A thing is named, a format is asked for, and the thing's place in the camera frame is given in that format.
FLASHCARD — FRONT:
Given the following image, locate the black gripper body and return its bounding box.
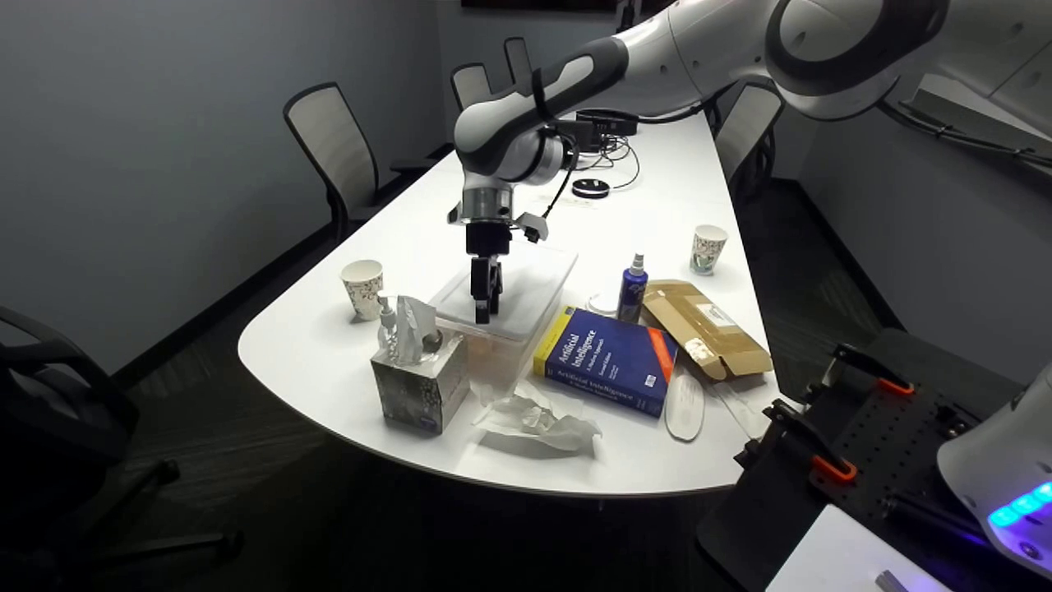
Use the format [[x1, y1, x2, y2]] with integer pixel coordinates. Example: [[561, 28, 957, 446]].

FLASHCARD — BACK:
[[448, 181, 519, 263]]

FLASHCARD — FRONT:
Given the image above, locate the white tote lid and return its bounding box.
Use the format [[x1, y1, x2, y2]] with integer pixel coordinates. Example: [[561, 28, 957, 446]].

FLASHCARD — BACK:
[[428, 252, 581, 346]]

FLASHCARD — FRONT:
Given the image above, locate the crumpled white tissue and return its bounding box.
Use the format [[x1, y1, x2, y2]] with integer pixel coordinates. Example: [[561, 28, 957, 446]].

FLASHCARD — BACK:
[[403, 308, 452, 358]]

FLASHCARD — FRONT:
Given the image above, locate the patterned paper cup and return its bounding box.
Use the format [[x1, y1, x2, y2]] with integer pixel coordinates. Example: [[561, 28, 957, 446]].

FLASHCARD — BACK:
[[691, 219, 730, 276], [340, 255, 388, 325]]

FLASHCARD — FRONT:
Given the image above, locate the grey patterned tissue box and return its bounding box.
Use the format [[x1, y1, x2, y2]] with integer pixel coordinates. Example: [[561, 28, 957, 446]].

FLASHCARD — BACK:
[[368, 325, 472, 439]]

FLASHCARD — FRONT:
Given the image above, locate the blue artificial intelligence book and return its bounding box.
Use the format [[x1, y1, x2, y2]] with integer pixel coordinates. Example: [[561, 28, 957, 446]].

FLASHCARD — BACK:
[[528, 305, 681, 422]]

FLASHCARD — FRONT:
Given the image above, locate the blue spray bottle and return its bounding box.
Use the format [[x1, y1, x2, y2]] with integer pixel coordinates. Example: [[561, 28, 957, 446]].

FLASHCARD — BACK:
[[615, 250, 652, 328]]

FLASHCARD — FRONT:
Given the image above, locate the crumpled clear plastic bag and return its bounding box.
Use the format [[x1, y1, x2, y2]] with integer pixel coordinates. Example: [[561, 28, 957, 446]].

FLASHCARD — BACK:
[[472, 391, 604, 461]]

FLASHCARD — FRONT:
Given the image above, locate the black flat device box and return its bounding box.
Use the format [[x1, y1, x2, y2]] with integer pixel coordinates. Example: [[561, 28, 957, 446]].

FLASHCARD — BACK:
[[575, 105, 640, 142]]

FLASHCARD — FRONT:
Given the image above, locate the brown cardboard box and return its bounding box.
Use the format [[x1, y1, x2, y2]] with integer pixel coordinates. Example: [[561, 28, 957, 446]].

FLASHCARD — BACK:
[[638, 276, 775, 384]]

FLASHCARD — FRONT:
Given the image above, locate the white computer mouse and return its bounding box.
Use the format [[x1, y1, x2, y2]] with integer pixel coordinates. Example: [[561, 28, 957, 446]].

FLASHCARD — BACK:
[[663, 365, 709, 446]]

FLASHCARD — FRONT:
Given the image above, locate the black orange clamp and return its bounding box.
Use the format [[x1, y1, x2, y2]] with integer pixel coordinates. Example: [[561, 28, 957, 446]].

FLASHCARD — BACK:
[[764, 395, 862, 489], [818, 341, 916, 400]]

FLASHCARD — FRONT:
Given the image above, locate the white flat sheet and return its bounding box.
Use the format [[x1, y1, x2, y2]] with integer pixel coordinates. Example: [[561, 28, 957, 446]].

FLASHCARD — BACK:
[[766, 502, 950, 592]]

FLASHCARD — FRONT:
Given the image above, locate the black mounting platform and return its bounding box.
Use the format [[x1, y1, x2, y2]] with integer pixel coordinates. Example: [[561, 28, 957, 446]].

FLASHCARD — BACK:
[[693, 325, 1052, 592]]

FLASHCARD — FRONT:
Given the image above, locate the dark office swivel chair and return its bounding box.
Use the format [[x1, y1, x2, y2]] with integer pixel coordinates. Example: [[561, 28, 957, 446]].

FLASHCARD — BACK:
[[0, 301, 245, 584]]

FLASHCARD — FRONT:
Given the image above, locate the white base with blue light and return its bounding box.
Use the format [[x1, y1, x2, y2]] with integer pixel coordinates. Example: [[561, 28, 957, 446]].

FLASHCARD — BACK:
[[934, 365, 1052, 580]]

